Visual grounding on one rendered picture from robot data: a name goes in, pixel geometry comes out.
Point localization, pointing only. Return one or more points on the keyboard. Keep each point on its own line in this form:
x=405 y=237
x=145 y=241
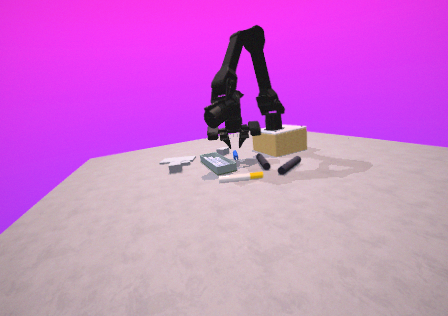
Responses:
x=218 y=163

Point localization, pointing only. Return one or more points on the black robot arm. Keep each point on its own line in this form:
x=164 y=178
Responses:
x=225 y=83

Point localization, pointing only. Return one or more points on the dark grey cylinder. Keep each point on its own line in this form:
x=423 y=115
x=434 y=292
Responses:
x=289 y=165
x=265 y=164

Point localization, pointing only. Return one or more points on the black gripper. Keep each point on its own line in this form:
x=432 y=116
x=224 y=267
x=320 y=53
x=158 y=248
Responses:
x=234 y=125

